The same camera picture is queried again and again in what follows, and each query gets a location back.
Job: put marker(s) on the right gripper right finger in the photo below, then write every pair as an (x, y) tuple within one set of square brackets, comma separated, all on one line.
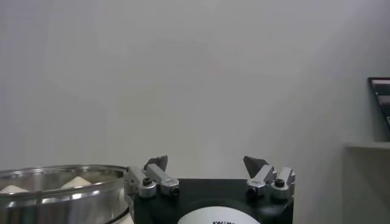
[(263, 176)]

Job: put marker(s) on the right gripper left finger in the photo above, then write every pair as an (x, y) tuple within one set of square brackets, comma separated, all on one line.
[(158, 178)]

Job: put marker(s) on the white steamed baozi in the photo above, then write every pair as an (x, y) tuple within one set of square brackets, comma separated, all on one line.
[(76, 182)]

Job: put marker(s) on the perforated steel steamer basket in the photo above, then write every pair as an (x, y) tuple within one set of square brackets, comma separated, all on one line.
[(61, 207)]

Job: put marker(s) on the white side desk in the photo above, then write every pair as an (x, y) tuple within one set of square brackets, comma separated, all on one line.
[(365, 145)]

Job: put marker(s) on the black framed monitor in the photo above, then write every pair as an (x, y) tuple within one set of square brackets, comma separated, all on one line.
[(382, 97)]

